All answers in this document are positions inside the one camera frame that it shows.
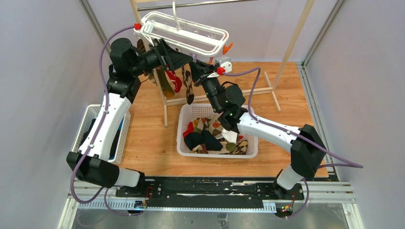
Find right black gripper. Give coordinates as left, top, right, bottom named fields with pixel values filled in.
left=188, top=60, right=221, bottom=113

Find white laundry basket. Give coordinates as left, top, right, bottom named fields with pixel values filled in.
left=72, top=104, right=131, bottom=165
left=176, top=103, right=259, bottom=159

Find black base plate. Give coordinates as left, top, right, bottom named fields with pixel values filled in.
left=115, top=177, right=305, bottom=209

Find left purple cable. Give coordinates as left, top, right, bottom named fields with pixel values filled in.
left=70, top=22, right=143, bottom=218

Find pile of colourful socks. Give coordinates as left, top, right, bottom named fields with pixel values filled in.
left=182, top=114, right=248, bottom=155

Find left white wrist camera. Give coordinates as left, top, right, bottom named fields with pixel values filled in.
left=140, top=20, right=155, bottom=47

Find red christmas sock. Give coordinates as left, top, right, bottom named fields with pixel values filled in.
left=165, top=70, right=182, bottom=93

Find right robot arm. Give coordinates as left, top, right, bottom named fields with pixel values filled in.
left=189, top=60, right=325, bottom=199

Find white centre laundry basket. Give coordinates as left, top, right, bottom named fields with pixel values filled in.
left=176, top=103, right=259, bottom=159

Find white left laundry basket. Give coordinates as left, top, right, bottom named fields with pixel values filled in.
left=72, top=104, right=131, bottom=165

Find brown argyle sock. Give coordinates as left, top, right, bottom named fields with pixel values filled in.
left=181, top=66, right=194, bottom=105

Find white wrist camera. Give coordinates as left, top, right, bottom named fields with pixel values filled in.
left=215, top=56, right=232, bottom=75
left=140, top=20, right=155, bottom=47

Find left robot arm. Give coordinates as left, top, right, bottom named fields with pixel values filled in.
left=66, top=38, right=193, bottom=197

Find brown striped sock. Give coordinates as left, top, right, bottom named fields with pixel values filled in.
left=137, top=39, right=146, bottom=53

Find olive green striped sock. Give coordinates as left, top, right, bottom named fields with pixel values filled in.
left=154, top=68, right=175, bottom=98

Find white plastic clip hanger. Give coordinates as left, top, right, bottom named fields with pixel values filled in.
left=134, top=7, right=229, bottom=57

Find wooden clothes rack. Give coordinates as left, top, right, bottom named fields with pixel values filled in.
left=129, top=0, right=315, bottom=127

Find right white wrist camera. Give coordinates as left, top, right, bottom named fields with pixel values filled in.
left=215, top=56, right=232, bottom=75

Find dark clothes in left basket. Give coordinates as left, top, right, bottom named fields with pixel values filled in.
left=80, top=118, right=124, bottom=160

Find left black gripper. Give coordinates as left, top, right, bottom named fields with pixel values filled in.
left=131, top=38, right=193, bottom=77

